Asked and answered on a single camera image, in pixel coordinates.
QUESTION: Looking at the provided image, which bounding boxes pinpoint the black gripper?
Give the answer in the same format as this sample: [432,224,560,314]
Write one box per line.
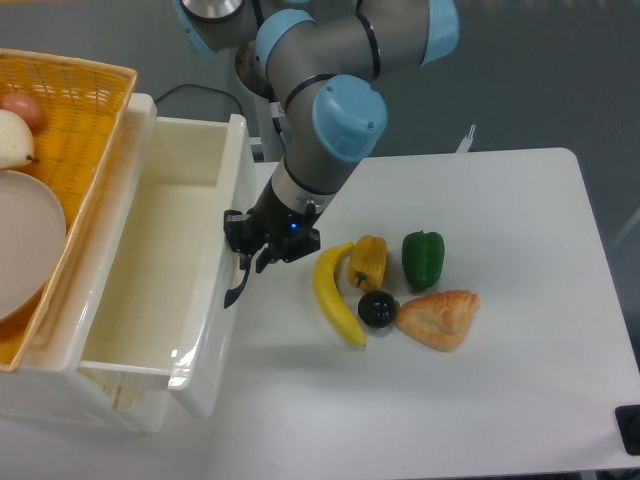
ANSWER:
[223,181,321,273]

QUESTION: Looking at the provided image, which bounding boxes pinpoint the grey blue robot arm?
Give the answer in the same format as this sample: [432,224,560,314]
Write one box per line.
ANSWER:
[175,1,460,272]

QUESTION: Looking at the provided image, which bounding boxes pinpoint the white plastic drawer cabinet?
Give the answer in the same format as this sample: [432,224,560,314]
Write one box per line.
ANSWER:
[1,94,156,431]

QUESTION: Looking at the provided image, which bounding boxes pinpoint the yellow banana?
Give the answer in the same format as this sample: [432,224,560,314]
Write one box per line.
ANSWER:
[313,242,367,349]

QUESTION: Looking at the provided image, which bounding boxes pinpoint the yellow bell pepper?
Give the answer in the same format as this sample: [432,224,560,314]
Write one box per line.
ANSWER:
[347,235,387,292]

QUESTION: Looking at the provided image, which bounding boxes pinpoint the green bell pepper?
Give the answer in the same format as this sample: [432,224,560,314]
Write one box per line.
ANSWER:
[401,231,445,291]

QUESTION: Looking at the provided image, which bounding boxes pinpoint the golden triangular pastry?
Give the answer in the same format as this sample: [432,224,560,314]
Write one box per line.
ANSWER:
[395,290,480,352]

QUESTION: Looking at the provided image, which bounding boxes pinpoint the yellow woven basket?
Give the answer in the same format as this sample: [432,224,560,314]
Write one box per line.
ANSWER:
[1,48,137,373]

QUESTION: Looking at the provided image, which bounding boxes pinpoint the beige round plate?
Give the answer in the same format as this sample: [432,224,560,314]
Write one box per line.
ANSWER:
[1,170,66,319]

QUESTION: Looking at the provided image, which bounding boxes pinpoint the white pear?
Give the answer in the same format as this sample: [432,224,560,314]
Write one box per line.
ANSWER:
[0,110,39,170]

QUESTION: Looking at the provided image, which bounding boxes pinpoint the red apple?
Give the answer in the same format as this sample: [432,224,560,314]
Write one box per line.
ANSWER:
[1,92,47,134]

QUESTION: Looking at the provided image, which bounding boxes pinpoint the black corner object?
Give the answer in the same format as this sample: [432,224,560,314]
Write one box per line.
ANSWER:
[615,404,640,456]

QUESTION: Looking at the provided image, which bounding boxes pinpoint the black cable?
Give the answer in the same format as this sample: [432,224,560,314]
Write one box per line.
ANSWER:
[154,83,245,119]

